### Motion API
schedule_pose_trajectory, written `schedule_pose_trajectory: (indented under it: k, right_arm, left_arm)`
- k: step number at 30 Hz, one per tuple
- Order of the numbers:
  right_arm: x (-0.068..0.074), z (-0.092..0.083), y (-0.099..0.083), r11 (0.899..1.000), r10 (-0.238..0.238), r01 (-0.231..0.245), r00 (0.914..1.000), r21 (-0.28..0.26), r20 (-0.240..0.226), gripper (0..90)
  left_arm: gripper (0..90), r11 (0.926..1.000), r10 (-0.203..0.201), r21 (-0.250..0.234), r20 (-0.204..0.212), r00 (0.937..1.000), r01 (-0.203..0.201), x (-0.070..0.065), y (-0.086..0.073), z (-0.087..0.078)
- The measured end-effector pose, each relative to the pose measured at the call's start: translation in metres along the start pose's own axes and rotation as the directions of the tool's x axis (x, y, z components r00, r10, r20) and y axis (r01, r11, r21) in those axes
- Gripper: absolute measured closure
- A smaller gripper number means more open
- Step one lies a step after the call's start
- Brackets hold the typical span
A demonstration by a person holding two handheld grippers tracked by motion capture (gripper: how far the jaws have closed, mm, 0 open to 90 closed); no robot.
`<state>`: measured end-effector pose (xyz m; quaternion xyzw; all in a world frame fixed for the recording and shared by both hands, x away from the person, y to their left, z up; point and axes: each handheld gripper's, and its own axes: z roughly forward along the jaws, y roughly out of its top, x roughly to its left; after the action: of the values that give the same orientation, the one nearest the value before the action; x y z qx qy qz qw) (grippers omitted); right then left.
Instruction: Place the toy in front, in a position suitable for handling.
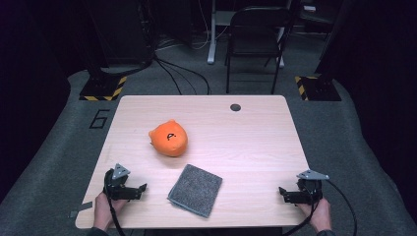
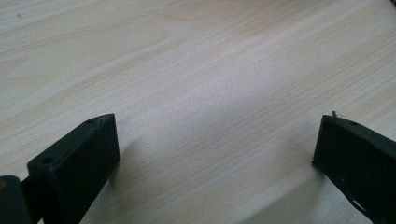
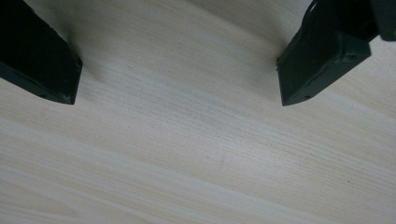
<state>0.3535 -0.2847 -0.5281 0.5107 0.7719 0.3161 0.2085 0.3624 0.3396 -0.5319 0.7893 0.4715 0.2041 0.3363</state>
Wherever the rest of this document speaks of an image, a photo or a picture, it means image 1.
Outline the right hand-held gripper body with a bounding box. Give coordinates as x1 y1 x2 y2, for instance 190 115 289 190
294 169 330 205

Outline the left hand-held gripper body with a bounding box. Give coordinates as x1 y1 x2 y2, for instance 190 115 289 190
103 162 136 201

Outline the grey terry cloth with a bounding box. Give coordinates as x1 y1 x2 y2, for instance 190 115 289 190
166 163 223 218

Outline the orange plush toy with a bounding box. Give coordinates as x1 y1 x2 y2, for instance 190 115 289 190
148 119 189 158

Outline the person's left hand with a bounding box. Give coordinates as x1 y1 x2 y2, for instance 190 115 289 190
92 192 128 232

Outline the person's right hand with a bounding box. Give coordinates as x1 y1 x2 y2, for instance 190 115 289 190
296 198 332 234

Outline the grey tape strip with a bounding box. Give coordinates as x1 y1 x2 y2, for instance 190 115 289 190
69 201 94 218

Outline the black floor tape marking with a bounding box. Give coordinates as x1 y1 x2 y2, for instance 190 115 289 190
89 109 111 130

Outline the hazard-striped black stand base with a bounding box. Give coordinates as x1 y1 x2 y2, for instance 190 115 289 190
293 75 342 102
79 75 128 102

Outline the black cabinet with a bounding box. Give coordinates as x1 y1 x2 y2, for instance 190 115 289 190
89 0 155 67

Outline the black folding chair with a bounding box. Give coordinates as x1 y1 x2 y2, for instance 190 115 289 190
224 5 292 95

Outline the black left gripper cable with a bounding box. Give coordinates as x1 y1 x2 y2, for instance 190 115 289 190
103 185 127 236

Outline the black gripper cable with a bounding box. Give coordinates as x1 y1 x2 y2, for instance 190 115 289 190
280 200 321 236
326 179 358 236
103 185 127 236

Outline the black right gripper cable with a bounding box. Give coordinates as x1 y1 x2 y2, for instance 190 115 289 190
326 179 358 236
280 200 321 236

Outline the black floor cable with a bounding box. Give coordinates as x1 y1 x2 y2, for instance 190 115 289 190
153 57 211 96
154 58 183 96

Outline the white desk frame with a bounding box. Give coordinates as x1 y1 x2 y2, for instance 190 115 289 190
207 0 293 69

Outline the white hanging cable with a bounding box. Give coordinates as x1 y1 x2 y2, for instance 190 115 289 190
156 0 230 52

